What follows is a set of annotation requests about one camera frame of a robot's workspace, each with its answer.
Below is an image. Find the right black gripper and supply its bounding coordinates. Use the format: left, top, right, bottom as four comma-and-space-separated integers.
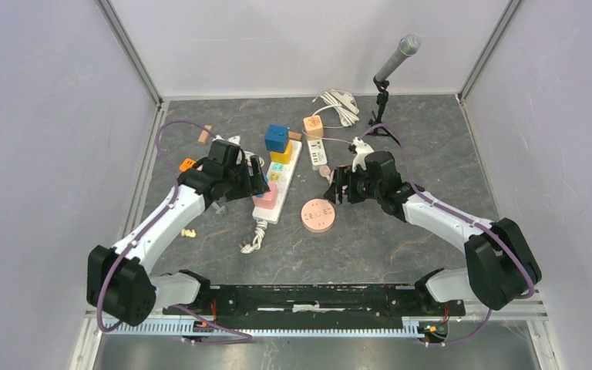
323, 165, 382, 206

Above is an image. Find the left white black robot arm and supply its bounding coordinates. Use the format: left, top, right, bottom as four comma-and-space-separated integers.
86, 139, 270, 331

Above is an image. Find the white strip cable with plug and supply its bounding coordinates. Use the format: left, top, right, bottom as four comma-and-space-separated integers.
238, 219, 268, 255

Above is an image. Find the grey handheld microphone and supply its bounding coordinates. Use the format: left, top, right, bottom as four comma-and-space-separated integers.
373, 33, 422, 82

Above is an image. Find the small cream plug piece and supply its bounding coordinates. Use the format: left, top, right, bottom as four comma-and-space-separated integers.
180, 229, 197, 238

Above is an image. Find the pink round socket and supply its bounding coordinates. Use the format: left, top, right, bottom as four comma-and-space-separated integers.
301, 199, 335, 234

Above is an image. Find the small brown wooden block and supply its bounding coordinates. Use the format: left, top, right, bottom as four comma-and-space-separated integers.
288, 131, 302, 141

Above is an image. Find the yellow cube adapter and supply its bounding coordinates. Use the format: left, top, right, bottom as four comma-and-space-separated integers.
270, 140, 293, 164

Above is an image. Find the white green small power strip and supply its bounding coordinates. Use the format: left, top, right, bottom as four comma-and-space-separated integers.
307, 139, 328, 170

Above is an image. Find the purple cable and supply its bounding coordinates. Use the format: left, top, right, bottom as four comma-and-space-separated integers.
359, 123, 537, 348
96, 120, 254, 347

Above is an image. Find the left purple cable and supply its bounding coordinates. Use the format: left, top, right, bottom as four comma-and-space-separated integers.
96, 120, 254, 347

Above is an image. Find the white bundled cable top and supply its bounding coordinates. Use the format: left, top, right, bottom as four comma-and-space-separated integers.
312, 89, 362, 128

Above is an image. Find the black tripod microphone stand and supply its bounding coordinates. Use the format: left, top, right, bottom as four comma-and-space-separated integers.
362, 78, 401, 146

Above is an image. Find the white long power strip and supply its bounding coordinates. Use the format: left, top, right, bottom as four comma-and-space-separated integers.
252, 140, 303, 224

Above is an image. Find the blue cube adapter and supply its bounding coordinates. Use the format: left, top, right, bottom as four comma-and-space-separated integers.
264, 124, 290, 153

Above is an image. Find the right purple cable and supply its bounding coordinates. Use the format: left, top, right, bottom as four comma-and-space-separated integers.
359, 123, 537, 348

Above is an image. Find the orange wooden cube socket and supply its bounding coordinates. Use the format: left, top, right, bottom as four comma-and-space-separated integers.
303, 115, 324, 140

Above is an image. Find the pink plug adapter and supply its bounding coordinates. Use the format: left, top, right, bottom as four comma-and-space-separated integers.
252, 182, 278, 210

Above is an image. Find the orange power strip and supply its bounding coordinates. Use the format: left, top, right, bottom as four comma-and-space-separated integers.
179, 158, 196, 173

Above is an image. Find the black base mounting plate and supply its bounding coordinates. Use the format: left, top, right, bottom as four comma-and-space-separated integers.
188, 284, 466, 329

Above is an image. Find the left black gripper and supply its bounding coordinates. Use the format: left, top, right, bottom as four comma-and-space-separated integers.
223, 154, 269, 202

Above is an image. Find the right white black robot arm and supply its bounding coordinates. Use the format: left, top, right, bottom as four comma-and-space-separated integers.
324, 151, 542, 315

